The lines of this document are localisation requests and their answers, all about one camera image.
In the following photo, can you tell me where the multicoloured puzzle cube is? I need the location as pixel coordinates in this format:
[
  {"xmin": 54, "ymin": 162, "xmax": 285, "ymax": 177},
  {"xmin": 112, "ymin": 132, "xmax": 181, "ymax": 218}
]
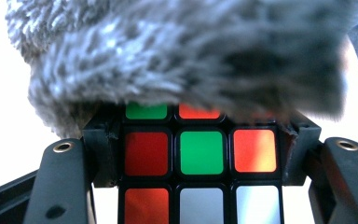
[{"xmin": 117, "ymin": 102, "xmax": 285, "ymax": 224}]

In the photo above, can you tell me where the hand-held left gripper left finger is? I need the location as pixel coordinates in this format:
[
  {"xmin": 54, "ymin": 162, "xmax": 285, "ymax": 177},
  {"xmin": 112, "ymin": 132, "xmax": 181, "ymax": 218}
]
[{"xmin": 82, "ymin": 105, "xmax": 122, "ymax": 189}]

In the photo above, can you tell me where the grey fluffy cloth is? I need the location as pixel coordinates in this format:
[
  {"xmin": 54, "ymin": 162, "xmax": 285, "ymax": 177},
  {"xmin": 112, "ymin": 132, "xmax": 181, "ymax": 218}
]
[{"xmin": 5, "ymin": 0, "xmax": 358, "ymax": 139}]

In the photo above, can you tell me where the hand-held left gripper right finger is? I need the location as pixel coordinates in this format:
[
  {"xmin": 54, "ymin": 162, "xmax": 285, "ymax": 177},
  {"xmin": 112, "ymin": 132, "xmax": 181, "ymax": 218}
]
[{"xmin": 278, "ymin": 111, "xmax": 323, "ymax": 187}]

